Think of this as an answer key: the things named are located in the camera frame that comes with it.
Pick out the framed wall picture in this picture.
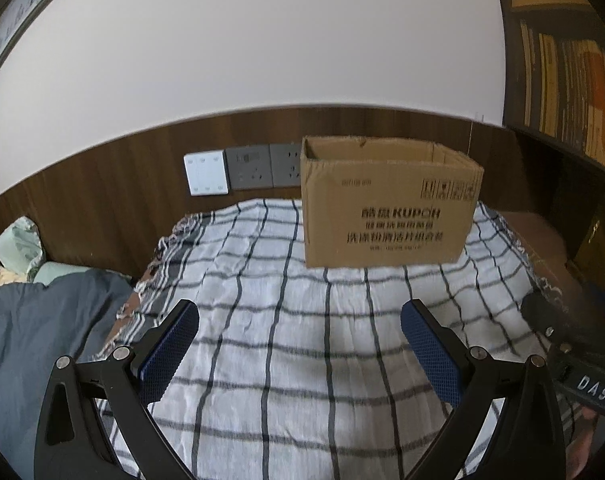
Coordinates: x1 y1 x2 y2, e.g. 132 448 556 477
0 0 74 89

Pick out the brown cardboard box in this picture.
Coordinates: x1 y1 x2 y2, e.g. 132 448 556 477
300 135 485 269

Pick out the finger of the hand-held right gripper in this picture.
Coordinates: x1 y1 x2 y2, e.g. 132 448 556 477
521 292 574 357

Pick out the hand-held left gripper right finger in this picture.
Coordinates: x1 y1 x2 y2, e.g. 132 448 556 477
400 299 568 480

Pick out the blue grey blanket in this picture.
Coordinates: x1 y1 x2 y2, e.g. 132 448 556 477
0 267 134 461

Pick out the white wall switch panel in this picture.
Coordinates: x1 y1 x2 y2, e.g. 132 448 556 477
184 151 230 196

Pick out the row of books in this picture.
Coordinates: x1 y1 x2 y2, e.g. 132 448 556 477
503 0 605 172

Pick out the grey wall socket panel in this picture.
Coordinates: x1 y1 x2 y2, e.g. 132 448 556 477
225 146 274 191
268 142 303 187

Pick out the brown wooden table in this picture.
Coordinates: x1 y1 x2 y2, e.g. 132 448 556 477
500 209 586 293

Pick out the light green pillow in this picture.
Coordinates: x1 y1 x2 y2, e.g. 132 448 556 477
31 261 89 287

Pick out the floral green pillow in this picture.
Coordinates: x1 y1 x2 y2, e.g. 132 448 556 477
0 216 44 282

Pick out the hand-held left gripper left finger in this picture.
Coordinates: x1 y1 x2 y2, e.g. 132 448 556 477
34 299 200 480

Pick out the dark wooden bookcase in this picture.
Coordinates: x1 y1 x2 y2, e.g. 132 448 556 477
490 0 605 303

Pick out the person's right hand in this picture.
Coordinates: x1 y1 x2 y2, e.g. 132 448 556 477
565 404 605 480

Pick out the white black checked cloth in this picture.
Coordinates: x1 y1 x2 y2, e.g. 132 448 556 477
90 199 579 480

